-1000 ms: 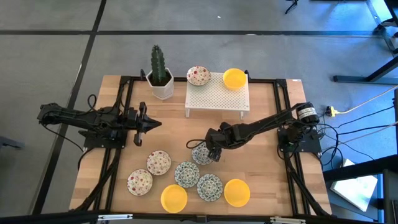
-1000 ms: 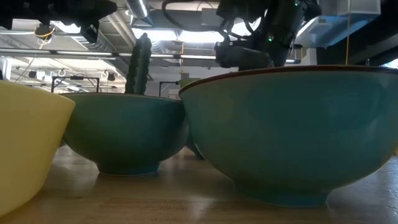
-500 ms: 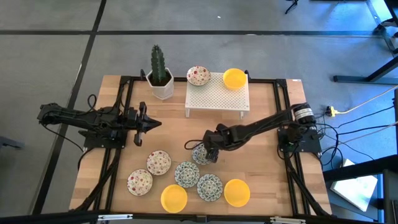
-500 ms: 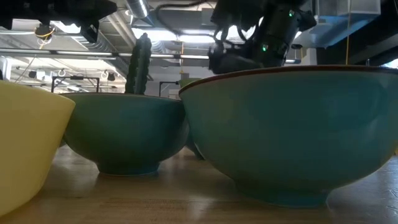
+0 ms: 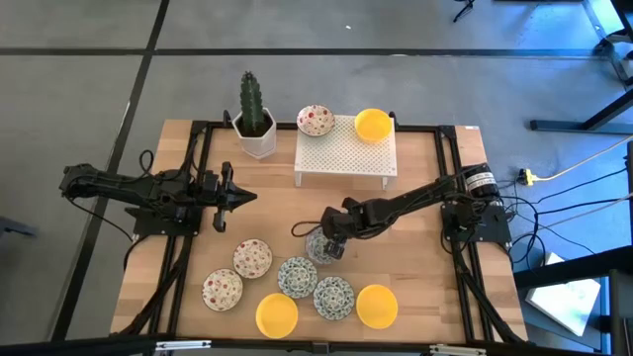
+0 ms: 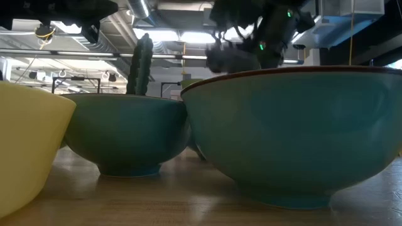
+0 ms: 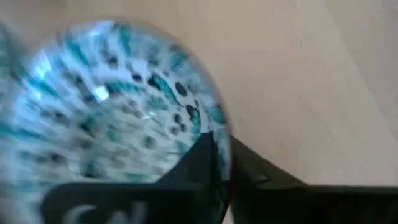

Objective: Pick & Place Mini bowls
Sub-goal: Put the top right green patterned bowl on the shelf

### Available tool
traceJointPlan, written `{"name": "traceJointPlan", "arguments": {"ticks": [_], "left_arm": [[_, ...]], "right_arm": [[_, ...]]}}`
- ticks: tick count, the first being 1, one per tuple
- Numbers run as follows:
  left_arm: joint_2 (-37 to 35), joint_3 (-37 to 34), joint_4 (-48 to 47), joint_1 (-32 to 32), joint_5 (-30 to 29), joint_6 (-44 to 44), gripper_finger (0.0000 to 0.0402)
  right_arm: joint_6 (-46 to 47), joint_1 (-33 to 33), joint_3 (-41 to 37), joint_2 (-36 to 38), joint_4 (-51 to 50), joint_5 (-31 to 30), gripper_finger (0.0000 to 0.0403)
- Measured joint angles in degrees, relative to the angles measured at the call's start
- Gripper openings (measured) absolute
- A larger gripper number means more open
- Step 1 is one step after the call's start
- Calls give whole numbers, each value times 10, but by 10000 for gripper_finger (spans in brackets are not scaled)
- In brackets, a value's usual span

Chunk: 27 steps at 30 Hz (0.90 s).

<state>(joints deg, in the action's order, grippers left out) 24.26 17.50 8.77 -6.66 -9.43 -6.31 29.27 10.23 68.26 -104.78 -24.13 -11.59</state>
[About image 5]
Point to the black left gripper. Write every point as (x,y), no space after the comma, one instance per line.
(217,195)

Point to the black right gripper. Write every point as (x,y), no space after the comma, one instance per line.
(336,223)

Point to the blue floral bowl teal outside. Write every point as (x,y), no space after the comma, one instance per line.
(334,298)
(297,277)
(314,248)

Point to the red floral bowl green outside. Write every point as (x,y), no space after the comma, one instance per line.
(252,258)
(315,120)
(222,290)

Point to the yellow mini bowl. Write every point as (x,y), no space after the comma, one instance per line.
(373,125)
(276,315)
(377,306)

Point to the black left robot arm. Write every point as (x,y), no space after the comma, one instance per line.
(138,190)

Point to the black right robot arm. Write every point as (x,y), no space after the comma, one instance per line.
(420,195)

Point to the white hexagonal plant pot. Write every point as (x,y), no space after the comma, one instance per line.
(259,144)

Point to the white perforated metal rack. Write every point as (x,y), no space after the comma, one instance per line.
(346,158)

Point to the green cactus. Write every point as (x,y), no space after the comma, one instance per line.
(251,101)

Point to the yellow power plug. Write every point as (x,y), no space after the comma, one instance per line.
(526,176)

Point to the dark grey floor object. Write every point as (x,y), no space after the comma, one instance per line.
(15,227)

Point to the white flat panel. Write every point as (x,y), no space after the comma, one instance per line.
(564,296)

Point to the dark side table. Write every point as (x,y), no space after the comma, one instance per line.
(569,271)

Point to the black tripod leg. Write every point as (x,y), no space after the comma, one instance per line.
(464,9)

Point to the grey metal table foot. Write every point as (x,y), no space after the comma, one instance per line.
(619,66)

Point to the black aluminium table frame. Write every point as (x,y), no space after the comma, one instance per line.
(420,129)

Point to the silver metal bracket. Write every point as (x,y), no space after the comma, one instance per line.
(457,350)
(183,344)

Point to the black desk leg frame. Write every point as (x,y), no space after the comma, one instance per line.
(559,125)

